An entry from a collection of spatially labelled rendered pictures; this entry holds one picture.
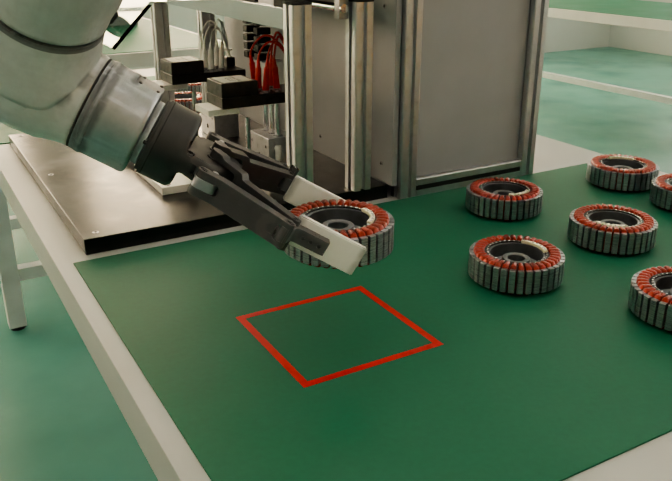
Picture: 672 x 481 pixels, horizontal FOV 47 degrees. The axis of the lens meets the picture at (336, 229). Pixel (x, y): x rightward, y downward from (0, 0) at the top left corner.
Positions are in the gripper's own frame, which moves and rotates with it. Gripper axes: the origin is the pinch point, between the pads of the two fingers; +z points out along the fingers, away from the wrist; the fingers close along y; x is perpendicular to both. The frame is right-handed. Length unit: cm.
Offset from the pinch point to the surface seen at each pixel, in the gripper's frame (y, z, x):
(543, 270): 5.6, 24.9, -5.1
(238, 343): -2.3, -3.1, 14.8
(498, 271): 6.6, 20.8, -2.3
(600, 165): 45, 45, -17
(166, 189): 40.5, -14.7, 18.8
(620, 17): 321, 159, -74
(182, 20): 546, -42, 71
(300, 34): 36.9, -8.7, -11.4
